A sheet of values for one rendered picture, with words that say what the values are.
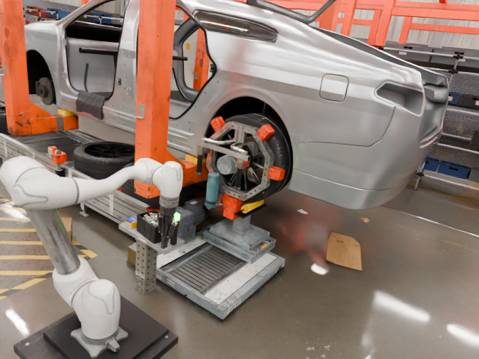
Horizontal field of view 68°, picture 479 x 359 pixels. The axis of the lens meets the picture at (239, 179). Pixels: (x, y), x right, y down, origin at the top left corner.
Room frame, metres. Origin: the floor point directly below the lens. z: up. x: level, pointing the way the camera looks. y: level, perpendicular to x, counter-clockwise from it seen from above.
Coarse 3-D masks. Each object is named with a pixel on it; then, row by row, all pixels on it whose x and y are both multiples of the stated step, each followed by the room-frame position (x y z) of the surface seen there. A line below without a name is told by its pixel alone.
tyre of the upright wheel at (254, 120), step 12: (228, 120) 2.61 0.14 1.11; (240, 120) 2.55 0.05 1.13; (252, 120) 2.49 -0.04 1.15; (264, 120) 2.51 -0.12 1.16; (276, 120) 2.62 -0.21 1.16; (276, 132) 2.44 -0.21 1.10; (276, 144) 2.38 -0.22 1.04; (288, 144) 2.49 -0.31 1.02; (276, 156) 2.37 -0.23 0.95; (288, 156) 2.43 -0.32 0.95; (288, 168) 2.42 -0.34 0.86; (276, 180) 2.35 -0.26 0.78; (288, 180) 2.51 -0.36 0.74; (264, 192) 2.39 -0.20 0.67; (276, 192) 2.51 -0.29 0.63
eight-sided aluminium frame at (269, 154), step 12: (216, 132) 2.56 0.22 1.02; (252, 132) 2.39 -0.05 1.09; (264, 144) 2.38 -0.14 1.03; (264, 156) 2.32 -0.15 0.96; (216, 168) 2.59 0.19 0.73; (264, 168) 2.32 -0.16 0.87; (264, 180) 2.31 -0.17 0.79; (228, 192) 2.46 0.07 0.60; (240, 192) 2.45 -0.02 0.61; (252, 192) 2.35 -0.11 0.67
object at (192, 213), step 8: (192, 200) 2.60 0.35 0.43; (176, 208) 2.47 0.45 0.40; (192, 208) 2.50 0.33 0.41; (200, 208) 2.56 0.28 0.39; (184, 216) 2.36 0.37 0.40; (192, 216) 2.43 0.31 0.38; (200, 216) 2.55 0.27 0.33; (184, 224) 2.36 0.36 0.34; (192, 224) 2.46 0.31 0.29; (184, 232) 2.36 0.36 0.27; (192, 232) 2.60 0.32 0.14; (184, 240) 2.55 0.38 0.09; (192, 240) 2.57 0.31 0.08
